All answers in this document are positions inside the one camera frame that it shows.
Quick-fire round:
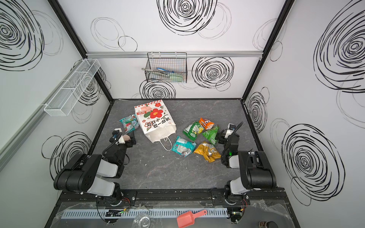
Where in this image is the beige pink eraser block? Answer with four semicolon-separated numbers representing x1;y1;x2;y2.
123;135;131;141

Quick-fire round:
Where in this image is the green snack packet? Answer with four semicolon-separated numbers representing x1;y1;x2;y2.
202;126;219;145
183;122;204;142

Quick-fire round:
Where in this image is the yellow snack packet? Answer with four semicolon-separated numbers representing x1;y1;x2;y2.
194;141;221;163

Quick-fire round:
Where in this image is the orange snack packet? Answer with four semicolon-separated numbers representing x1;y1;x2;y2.
199;118;214;130

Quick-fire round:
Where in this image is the teal snack packet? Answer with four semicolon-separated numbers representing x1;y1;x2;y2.
172;136;197;157
119;114;139;134

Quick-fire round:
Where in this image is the white paper bag red flower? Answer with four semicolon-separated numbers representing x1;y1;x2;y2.
134;100;177;151

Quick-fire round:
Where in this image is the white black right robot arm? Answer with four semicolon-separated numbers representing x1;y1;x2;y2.
215;130;277;204

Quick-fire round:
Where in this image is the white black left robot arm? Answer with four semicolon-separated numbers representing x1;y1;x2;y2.
54;129;136;204

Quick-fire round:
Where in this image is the clear glass bowl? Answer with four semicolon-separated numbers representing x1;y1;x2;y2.
132;213;152;228

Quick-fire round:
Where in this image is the red plastic scoop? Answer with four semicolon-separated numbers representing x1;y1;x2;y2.
177;210;208;228

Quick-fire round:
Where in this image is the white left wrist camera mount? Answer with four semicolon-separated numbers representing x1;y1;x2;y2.
111;128;125;145

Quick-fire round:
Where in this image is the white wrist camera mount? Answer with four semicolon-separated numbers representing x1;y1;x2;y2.
111;128;125;145
224;123;236;139

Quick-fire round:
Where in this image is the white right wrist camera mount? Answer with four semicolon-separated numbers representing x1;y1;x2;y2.
224;123;236;139

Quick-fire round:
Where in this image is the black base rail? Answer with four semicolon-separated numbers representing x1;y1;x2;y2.
56;188;289;208

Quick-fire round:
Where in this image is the clear plastic wall shelf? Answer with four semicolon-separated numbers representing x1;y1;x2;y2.
44;59;101;116

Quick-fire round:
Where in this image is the grey slotted cable duct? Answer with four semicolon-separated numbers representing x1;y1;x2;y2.
60;207;229;219

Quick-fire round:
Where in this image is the aluminium wall rail back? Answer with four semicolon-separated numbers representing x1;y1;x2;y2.
86;50;263;59

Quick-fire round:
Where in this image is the aluminium wall rail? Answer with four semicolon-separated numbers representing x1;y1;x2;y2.
1;59;83;172
86;50;263;59

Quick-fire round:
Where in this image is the black wire wall basket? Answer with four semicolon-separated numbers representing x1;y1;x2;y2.
143;57;188;83

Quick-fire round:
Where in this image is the aluminium wall rail left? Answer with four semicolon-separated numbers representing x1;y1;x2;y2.
1;59;83;172

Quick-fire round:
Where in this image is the black corner frame post left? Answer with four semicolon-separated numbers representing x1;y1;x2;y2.
48;0;114;103

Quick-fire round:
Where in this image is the black corner frame post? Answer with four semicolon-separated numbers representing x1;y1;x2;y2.
242;0;295;102
48;0;114;103

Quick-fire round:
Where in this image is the black corner frame post right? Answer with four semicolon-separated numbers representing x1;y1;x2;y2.
242;0;295;102

